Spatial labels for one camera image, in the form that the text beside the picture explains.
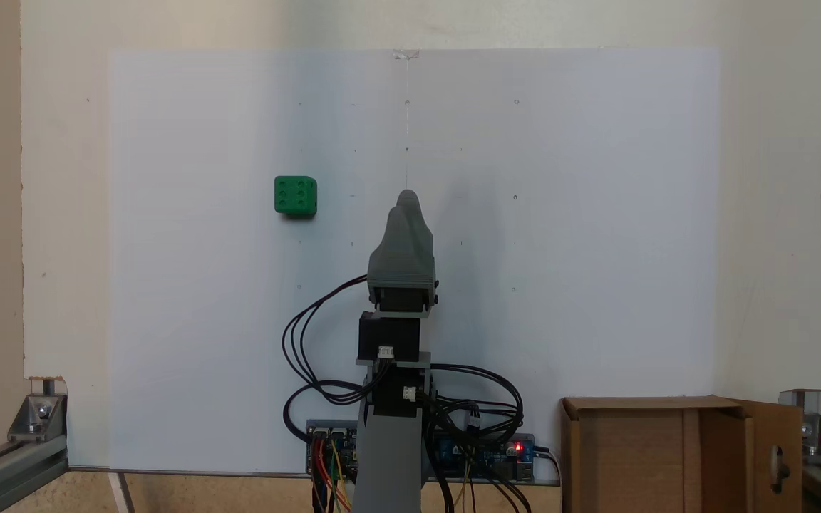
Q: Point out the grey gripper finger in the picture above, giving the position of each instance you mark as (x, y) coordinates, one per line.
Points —
(393, 249)
(425, 249)

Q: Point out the green dice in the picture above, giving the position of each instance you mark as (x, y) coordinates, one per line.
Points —
(295, 195)

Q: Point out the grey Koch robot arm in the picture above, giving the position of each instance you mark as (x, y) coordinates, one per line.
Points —
(389, 463)

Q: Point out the blue circuit board red LED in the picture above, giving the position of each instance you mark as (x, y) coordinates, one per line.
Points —
(496, 456)

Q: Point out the clear tape piece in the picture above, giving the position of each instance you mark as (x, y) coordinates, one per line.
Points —
(406, 54)

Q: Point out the brown cardboard box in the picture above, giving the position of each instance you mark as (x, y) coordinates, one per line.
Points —
(638, 456)

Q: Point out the metal corner bracket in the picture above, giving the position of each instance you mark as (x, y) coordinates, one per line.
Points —
(817, 431)
(40, 417)

